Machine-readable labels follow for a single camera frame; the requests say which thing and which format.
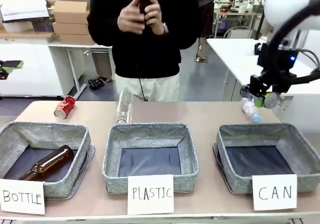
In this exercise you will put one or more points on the left gripper black green finger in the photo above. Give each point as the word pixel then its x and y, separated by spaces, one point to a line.
pixel 13 64
pixel 3 75

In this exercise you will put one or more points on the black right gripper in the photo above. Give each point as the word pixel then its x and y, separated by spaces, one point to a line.
pixel 280 63

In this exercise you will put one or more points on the small bottle with blue cap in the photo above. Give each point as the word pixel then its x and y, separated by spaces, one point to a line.
pixel 251 111

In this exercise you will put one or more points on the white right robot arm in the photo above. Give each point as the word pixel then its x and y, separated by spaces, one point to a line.
pixel 282 6

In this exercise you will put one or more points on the person's right forearm black sleeve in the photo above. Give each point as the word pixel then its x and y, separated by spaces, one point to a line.
pixel 102 21

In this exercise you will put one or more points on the person's left forearm black sleeve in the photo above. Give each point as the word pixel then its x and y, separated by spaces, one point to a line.
pixel 182 31

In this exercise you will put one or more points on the red cola can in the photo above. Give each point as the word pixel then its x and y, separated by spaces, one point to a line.
pixel 65 106

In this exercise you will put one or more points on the grey fabric basket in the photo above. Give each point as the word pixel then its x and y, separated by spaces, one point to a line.
pixel 62 181
pixel 303 146
pixel 112 148

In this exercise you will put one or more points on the paper label reading can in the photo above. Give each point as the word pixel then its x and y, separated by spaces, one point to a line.
pixel 274 192

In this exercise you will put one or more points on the person's right hand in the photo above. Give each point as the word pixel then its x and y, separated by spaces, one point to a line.
pixel 130 18

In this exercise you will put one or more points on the person's left hand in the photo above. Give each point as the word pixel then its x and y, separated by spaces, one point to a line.
pixel 154 16

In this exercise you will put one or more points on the white cabinet with wooden top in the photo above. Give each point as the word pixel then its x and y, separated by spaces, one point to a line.
pixel 30 66

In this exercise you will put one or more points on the white plastic tub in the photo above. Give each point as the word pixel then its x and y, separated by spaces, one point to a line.
pixel 17 26

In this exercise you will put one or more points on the white side table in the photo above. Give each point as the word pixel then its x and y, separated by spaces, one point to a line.
pixel 240 56

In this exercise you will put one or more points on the white box with paper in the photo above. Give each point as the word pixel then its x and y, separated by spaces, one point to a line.
pixel 25 12

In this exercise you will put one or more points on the white desk with metal legs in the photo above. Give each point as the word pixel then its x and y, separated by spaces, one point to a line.
pixel 75 66

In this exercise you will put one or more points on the grey office chair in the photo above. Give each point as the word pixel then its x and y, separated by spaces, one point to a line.
pixel 238 32

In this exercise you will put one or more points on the flat closed cardboard box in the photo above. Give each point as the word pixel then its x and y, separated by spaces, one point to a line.
pixel 76 39
pixel 70 28

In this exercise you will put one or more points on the open cardboard box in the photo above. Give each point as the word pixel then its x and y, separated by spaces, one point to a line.
pixel 72 12

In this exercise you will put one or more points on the background work table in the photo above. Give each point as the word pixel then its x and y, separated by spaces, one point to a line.
pixel 237 14

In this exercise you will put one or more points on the black sandals pair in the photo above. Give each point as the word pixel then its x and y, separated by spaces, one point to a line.
pixel 96 84

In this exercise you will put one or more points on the background person in grey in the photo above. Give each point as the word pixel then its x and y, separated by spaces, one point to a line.
pixel 206 13

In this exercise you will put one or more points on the person's beige trousers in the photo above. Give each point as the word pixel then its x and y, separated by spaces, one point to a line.
pixel 160 88

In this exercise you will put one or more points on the silver wrist watch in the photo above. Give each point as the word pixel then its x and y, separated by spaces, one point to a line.
pixel 165 27

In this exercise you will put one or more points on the large clear plastic bottle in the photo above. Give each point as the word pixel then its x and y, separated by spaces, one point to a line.
pixel 124 106

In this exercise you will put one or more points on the paper label reading bottle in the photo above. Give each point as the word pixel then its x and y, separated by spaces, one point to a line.
pixel 22 196

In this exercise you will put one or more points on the person's black sweater torso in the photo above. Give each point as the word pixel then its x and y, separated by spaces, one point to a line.
pixel 145 53

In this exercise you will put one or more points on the paper label reading plastic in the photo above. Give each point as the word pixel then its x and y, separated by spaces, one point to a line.
pixel 150 194

